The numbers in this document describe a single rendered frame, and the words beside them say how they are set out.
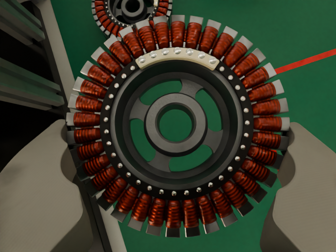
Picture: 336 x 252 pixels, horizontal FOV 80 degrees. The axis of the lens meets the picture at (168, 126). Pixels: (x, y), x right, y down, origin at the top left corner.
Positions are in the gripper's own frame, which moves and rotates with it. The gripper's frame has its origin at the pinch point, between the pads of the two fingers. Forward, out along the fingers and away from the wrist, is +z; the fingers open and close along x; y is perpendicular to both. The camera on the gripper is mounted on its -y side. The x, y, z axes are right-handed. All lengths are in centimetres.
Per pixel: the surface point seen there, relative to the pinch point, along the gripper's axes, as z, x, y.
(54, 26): 24.2, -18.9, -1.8
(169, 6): 21.6, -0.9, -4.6
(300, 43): 22.0, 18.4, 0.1
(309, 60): 20.4, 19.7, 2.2
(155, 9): 21.2, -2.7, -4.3
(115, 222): 6.5, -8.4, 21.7
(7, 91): 7.7, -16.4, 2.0
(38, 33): 19.5, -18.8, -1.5
